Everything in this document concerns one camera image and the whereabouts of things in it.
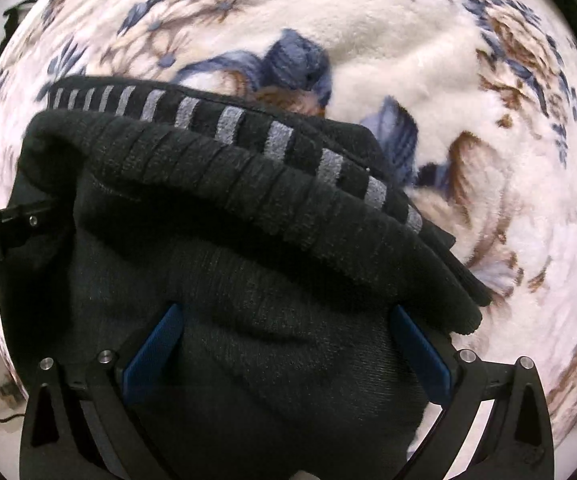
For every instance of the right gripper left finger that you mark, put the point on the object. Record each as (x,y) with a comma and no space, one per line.
(77,422)

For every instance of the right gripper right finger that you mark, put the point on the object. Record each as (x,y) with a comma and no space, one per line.
(516,442)

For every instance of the black grey striped sweater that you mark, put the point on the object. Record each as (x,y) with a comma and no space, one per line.
(280,246)

